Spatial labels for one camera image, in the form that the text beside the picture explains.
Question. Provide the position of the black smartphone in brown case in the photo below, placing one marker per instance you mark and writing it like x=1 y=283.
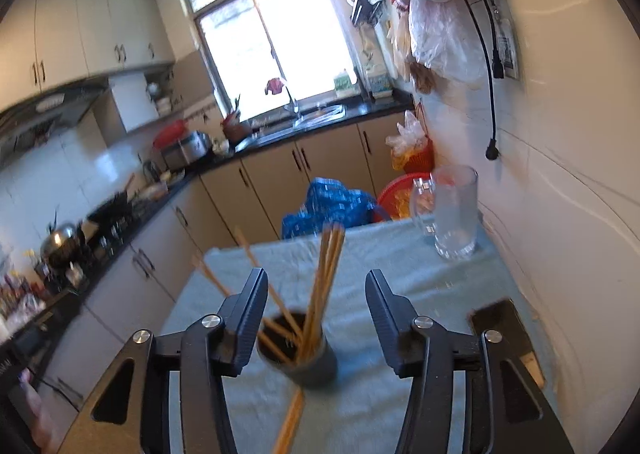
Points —
x=500 y=329

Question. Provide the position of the bunch of wooden chopsticks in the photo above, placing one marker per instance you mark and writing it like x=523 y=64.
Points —
x=320 y=294

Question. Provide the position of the blue plastic bag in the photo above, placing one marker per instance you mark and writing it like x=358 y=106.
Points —
x=330 y=209

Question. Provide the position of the stack of white bowls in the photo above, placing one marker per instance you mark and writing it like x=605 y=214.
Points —
x=160 y=101

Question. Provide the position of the red plastic basket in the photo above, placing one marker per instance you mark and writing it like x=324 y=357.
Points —
x=395 y=196

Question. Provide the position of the beige lower kitchen cabinets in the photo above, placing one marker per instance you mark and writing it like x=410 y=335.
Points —
x=260 y=174

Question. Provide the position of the red bin with plastic bag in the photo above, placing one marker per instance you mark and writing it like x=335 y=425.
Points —
x=417 y=156

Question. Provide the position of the purple rag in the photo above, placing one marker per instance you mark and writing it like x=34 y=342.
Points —
x=274 y=86

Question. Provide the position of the kitchen window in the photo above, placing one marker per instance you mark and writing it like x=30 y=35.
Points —
x=280 y=34

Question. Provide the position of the blue-grey table cloth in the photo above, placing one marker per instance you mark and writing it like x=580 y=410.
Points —
x=375 y=254

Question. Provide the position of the brown pot with utensils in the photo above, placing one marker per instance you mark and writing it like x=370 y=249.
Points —
x=236 y=131

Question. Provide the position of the clear glass mug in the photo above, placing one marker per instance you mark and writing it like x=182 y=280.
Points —
x=455 y=219

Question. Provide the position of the black wok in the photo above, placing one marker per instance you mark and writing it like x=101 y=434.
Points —
x=110 y=211

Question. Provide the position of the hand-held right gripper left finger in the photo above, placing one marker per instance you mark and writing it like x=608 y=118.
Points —
x=252 y=319

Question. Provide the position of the white wall outlet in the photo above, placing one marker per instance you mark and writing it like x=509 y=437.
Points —
x=510 y=44

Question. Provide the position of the wooden chopstick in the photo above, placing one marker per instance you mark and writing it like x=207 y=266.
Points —
x=297 y=415
x=286 y=429

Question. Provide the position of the grey range hood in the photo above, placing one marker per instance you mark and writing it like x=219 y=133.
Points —
x=45 y=109

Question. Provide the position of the chrome sink faucet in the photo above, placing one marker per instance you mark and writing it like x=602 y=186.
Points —
x=294 y=101

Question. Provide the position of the black kitchen countertop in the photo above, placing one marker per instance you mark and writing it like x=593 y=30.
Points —
x=310 y=124

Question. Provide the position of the white wall cabinets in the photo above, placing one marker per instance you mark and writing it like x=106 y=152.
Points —
x=65 y=39

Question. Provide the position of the tall printed carton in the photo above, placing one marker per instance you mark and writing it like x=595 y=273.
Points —
x=377 y=69

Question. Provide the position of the steel pot with lid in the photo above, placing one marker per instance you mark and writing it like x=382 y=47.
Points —
x=60 y=246

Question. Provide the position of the grey perforated utensil holder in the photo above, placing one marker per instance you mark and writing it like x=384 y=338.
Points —
x=315 y=371

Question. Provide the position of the steel cooker with red lid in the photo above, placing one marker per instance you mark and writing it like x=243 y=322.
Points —
x=187 y=149

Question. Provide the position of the green and white box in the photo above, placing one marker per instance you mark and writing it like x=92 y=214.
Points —
x=345 y=84

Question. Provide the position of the translucent white plastic bag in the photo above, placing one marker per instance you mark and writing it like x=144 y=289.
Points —
x=445 y=39

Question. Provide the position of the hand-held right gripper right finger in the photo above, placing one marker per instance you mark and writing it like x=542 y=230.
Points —
x=387 y=324

